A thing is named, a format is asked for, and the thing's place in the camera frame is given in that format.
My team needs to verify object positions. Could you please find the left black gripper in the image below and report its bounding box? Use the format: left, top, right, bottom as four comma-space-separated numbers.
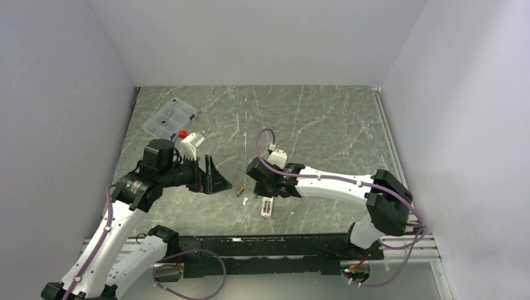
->
159, 153, 231, 194

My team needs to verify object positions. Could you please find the white remote control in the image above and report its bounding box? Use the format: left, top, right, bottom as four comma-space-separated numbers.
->
261, 197, 274, 217

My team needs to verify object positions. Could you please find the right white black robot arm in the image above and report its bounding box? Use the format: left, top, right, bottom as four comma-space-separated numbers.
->
246, 157, 413, 259

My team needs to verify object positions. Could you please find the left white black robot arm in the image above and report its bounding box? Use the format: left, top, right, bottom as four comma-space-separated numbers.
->
41, 139, 232, 299

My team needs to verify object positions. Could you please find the gold AA battery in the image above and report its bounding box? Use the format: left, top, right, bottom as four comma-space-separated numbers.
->
236, 186, 244, 197

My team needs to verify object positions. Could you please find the clear plastic organizer box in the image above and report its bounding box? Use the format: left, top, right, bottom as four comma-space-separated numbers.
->
141, 97, 198, 140

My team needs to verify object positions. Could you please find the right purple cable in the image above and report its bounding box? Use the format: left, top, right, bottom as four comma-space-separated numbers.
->
255, 128, 428, 289

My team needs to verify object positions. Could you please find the purple cable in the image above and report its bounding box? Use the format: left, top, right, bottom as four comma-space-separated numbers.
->
255, 128, 428, 289
152, 249, 227, 300

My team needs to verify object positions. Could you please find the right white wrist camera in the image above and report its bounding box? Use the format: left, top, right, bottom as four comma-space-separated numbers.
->
266, 144, 288, 169

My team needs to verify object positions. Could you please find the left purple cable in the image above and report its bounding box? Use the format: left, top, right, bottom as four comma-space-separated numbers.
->
152, 249, 227, 300

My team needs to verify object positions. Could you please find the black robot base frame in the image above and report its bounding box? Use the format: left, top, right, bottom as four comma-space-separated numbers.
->
159, 233, 384, 279

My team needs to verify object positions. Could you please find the aluminium rail right edge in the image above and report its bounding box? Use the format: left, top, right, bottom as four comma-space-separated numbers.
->
370, 87, 410, 190

